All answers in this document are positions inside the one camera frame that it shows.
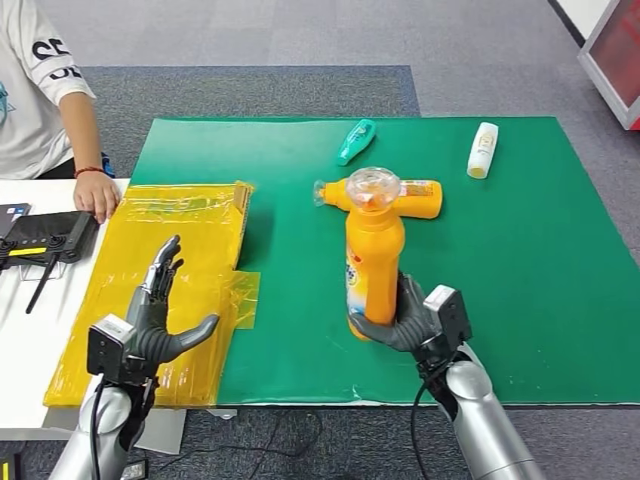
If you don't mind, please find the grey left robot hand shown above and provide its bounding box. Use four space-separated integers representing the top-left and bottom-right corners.
125 235 221 387

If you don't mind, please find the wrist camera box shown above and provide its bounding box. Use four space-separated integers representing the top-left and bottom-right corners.
86 315 138 386
423 284 473 352

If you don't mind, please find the dark grey floor rug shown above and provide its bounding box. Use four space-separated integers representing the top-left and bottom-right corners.
0 64 501 480

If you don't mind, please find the black floor cable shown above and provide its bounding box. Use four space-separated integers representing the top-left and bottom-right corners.
149 410 324 480

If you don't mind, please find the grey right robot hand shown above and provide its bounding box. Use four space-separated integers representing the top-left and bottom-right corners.
348 271 441 356

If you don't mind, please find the yellow plastic-wrapped board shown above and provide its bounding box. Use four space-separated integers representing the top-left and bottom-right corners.
42 180 261 409

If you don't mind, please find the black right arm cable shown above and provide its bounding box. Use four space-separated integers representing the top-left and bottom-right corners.
410 378 451 480

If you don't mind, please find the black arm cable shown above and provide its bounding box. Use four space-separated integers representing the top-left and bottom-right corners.
410 378 451 480
90 378 109 480

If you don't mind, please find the white plastic bottle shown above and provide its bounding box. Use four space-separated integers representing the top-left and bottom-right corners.
466 121 500 180

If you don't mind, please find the orange bottle with clear cap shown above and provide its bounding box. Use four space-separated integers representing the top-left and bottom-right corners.
345 166 406 342
312 177 444 221

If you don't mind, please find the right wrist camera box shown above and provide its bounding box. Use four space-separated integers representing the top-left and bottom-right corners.
423 284 473 352

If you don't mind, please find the red and white cabinet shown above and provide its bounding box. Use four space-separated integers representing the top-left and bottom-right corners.
577 0 640 132

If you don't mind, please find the teal plastic bottle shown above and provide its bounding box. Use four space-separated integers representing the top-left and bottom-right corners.
336 119 377 167

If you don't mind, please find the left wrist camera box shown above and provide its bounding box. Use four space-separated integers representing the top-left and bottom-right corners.
86 315 138 386

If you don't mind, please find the person's hand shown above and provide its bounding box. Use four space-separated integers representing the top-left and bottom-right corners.
73 172 122 225

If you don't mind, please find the person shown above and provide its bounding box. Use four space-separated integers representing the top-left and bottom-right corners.
0 0 122 225

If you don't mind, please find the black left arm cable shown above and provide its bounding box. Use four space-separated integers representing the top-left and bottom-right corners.
90 378 109 480

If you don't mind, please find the black device with antenna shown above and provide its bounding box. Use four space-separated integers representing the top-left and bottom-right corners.
0 210 100 316

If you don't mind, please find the green table mat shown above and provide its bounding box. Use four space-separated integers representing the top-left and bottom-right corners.
128 116 640 407

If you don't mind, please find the black floor device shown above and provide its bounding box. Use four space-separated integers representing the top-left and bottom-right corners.
0 453 23 480

